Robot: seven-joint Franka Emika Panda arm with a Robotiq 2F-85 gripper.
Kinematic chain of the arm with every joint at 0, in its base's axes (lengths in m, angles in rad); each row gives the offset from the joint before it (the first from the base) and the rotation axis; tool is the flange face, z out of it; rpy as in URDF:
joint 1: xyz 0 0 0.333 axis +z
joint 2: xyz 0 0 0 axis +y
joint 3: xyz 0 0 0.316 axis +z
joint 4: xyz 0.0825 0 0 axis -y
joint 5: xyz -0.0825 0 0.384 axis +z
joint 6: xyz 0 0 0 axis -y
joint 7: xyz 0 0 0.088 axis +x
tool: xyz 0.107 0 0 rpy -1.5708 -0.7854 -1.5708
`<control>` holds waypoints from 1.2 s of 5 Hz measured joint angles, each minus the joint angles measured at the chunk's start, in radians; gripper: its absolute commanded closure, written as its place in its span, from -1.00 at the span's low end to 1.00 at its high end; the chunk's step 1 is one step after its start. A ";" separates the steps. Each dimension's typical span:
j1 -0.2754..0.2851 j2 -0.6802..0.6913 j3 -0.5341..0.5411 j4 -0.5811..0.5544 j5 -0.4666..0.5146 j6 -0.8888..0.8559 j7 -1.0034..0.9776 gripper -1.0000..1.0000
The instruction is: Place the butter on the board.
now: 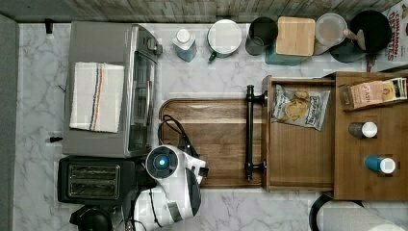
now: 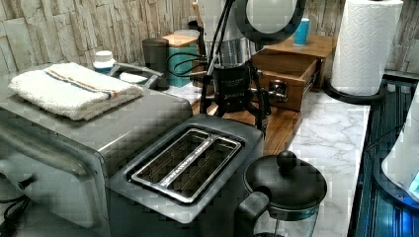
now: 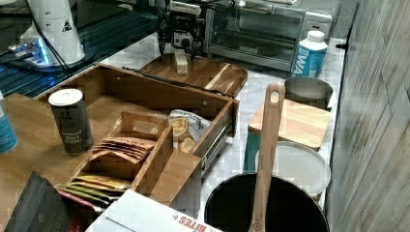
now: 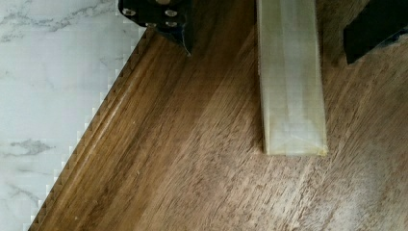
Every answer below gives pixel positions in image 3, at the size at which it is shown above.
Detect black gripper body with camera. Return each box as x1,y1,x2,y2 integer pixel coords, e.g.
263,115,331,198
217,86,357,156
163,1,205,52

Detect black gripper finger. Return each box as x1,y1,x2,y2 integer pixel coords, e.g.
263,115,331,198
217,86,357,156
190,19,204,61
157,14,166,55

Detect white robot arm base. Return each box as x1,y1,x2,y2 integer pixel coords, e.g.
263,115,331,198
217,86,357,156
8,0,93,72

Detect dark wooden cutting board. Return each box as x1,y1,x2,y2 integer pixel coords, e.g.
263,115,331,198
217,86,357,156
140,53,248,98

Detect light wooden lid board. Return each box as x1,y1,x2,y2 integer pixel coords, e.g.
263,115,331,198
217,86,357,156
246,100,331,153

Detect silver toaster oven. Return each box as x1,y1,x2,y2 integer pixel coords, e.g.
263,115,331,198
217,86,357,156
204,0,339,72

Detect white snack bag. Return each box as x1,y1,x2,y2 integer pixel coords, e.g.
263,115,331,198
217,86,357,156
168,109,211,153

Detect wooden spoon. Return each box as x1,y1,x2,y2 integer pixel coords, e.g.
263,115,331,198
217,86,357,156
248,83,285,232

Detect blue white water carton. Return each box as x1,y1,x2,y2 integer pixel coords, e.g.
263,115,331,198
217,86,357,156
292,30,328,77

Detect open wooden drawer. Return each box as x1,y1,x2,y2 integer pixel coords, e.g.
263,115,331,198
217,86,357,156
35,62,241,207

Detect black pepper canister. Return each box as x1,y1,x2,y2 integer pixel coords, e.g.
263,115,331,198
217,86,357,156
48,89,94,155

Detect wooden drawer organizer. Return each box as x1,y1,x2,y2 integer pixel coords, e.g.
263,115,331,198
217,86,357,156
69,110,175,196

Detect brown tea packets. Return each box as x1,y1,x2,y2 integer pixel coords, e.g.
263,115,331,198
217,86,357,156
91,137,156,164

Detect metal bowl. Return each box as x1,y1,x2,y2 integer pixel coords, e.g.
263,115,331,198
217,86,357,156
284,76,336,110

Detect white round plate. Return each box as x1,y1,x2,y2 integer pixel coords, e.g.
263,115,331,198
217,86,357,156
272,141,331,196

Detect yellow green tea packets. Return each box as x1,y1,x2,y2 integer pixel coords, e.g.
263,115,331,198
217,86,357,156
56,175,131,206

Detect white cardboard box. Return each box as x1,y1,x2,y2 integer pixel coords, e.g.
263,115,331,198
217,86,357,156
85,189,221,232

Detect blue canister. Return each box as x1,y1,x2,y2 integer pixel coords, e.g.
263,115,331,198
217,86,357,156
0,93,17,154

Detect black pot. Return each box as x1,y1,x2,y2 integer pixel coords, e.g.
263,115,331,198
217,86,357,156
204,173,330,232

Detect black ridged object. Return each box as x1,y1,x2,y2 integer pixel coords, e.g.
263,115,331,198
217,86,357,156
5,171,70,232

